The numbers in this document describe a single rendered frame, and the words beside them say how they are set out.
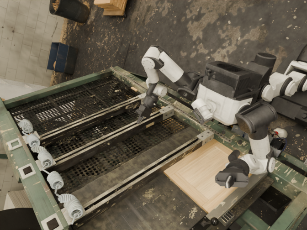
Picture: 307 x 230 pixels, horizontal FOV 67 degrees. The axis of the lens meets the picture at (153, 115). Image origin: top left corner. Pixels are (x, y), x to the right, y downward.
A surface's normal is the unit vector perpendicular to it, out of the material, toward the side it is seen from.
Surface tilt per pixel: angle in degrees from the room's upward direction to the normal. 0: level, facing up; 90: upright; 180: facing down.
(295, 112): 0
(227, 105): 23
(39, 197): 59
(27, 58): 90
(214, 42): 0
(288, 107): 0
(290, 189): 31
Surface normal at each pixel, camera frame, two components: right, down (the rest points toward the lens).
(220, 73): -0.77, 0.26
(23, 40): 0.69, 0.29
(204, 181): -0.01, -0.81
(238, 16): -0.68, -0.10
